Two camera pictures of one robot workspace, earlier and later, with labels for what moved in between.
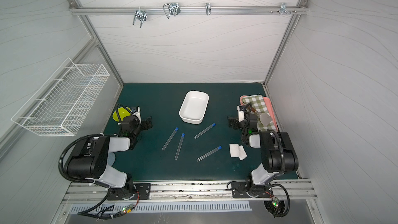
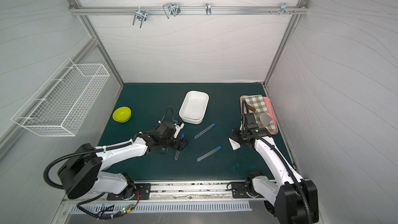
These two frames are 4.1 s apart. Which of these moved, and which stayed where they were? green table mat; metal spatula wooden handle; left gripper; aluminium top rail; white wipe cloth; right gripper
Moved: right gripper; white wipe cloth; left gripper
Stayed: green table mat; metal spatula wooden handle; aluminium top rail
